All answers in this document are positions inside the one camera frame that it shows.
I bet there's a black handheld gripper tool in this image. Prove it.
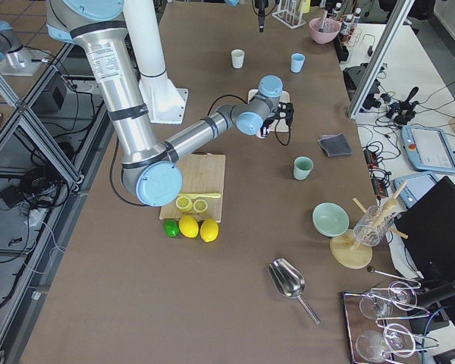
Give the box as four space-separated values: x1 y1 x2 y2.
386 86 419 126

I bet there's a yellow plastic knife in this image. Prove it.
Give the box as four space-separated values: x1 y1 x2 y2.
178 193 221 199

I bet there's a green bowl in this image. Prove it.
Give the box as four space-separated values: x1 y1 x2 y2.
312 202 349 237

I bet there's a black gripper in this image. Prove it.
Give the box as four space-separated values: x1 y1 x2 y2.
253 0 269 33
260 113 281 137

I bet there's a pink cup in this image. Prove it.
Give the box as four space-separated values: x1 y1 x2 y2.
256 127 269 139

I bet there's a cream rabbit tray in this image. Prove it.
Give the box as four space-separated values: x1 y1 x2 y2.
259 91 294 137

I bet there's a black monitor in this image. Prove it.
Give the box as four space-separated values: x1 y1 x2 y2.
396 177 455 281

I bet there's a white pillar base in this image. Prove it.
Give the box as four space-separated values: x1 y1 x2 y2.
123 0 188 124

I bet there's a yellow lemon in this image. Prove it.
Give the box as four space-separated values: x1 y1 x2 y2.
200 218 219 243
178 215 199 238

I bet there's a blue teach pendant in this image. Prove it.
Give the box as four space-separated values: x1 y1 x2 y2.
400 125 455 174

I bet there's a yellow bottle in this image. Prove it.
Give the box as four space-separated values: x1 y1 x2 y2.
298 0 311 14

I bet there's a metal scoop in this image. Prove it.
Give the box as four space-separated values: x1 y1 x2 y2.
268 258 321 325

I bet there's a wine glass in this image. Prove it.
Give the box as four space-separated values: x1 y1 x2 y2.
356 323 416 363
359 281 417 319

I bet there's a clear textured glass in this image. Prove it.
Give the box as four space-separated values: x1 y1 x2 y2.
353 206 394 246

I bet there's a pink bowl with ice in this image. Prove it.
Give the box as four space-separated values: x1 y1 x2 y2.
309 17 340 44

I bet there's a blue cup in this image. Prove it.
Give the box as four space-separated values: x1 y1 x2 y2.
290 53 306 74

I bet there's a green cup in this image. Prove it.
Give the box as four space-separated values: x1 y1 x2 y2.
293 156 313 180

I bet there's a wooden cutting board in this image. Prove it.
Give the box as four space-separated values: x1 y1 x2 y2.
177 154 226 223

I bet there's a metal tube in bowl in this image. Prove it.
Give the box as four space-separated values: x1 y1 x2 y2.
318 10 328 33

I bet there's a lemon slice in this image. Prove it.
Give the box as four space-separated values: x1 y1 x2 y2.
175 196 193 212
193 199 209 214

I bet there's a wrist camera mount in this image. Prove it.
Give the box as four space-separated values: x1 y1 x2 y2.
276 102 294 132

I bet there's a grey folded cloth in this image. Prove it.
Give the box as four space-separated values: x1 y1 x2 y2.
317 133 353 158

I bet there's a cream white cup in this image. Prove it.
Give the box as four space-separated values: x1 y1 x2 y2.
231 49 245 69

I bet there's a green lime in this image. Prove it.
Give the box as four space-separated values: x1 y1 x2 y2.
163 220 180 237

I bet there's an aluminium frame post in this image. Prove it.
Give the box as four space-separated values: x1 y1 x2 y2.
347 0 414 121

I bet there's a white wire rack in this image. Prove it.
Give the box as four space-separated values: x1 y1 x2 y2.
271 0 306 30

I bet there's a wooden cup stand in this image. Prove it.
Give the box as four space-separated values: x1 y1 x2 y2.
330 182 409 269

